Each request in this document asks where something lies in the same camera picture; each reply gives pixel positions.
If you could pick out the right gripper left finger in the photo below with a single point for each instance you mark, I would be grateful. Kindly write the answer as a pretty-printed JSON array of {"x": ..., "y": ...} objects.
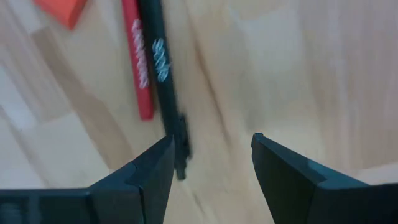
[{"x": 109, "y": 202}]

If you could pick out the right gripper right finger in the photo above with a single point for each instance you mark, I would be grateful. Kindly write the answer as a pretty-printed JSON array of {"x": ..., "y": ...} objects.
[{"x": 311, "y": 202}]

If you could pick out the black pen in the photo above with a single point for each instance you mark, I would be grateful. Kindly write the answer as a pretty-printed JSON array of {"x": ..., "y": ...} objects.
[{"x": 161, "y": 93}]

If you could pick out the red crayon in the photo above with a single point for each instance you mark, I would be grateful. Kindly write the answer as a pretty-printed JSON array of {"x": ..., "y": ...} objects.
[{"x": 138, "y": 62}]

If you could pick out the orange eraser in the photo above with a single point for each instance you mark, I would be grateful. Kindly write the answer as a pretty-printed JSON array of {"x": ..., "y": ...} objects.
[{"x": 62, "y": 9}]

